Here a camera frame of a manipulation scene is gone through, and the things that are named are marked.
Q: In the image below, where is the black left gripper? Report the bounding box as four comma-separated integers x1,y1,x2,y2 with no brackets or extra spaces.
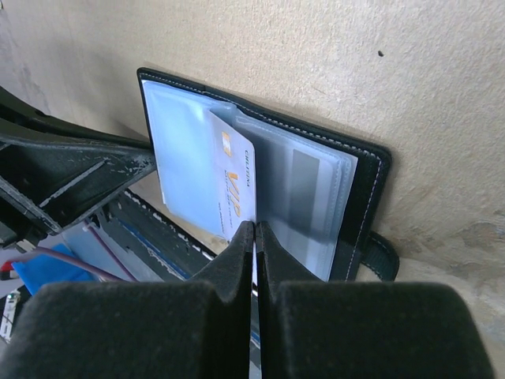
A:
1,89,155,252

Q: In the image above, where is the silver VIP card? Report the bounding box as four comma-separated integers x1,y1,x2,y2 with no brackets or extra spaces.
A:
208,109,256,241
289,150,320,235

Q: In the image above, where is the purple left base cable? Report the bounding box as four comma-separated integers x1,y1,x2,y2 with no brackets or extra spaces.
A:
9,248,139,283

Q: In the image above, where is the black leather card holder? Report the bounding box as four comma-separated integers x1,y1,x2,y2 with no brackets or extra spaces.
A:
137,67,399,281

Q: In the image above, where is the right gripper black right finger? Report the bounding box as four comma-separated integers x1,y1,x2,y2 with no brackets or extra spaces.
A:
256,222,495,378

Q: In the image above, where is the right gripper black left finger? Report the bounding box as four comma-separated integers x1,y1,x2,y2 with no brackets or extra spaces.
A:
1,222,253,378

